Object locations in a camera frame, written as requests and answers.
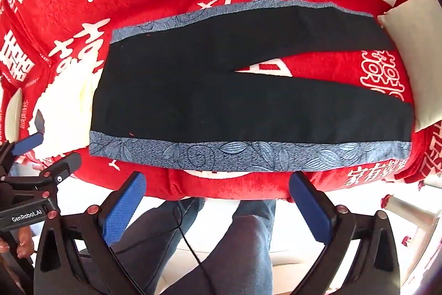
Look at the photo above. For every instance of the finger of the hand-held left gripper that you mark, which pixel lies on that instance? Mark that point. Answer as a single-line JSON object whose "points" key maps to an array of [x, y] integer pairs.
{"points": [[65, 165], [29, 143]]}

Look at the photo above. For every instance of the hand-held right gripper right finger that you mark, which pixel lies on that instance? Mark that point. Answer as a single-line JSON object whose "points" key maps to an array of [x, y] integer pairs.
{"points": [[310, 208]]}

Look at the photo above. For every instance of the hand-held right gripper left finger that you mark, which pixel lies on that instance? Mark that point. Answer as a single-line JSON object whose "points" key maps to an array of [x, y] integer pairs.
{"points": [[124, 212]]}

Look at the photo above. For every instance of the black pants with blue trim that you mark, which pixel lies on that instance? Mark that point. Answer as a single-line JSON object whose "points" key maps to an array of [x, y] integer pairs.
{"points": [[172, 101]]}

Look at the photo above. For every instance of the person's left hand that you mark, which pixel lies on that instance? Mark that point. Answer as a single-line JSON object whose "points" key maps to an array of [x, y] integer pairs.
{"points": [[24, 241]]}

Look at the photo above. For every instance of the cream white cloth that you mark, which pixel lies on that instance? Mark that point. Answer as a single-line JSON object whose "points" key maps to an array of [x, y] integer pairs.
{"points": [[62, 129]]}

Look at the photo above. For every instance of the person's left leg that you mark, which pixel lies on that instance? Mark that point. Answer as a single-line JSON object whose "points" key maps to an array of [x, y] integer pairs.
{"points": [[152, 246]]}

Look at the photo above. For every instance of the person's leg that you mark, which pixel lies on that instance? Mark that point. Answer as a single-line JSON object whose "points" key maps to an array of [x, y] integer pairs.
{"points": [[152, 246], [238, 246]]}

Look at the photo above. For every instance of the person's right leg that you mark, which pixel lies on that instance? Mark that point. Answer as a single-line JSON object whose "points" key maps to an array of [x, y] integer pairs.
{"points": [[238, 246]]}

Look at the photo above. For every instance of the light grey pillow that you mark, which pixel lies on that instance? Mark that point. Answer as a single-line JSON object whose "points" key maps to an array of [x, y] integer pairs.
{"points": [[417, 49]]}

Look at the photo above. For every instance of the white furniture frame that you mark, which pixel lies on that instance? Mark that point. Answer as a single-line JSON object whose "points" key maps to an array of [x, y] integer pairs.
{"points": [[407, 208]]}

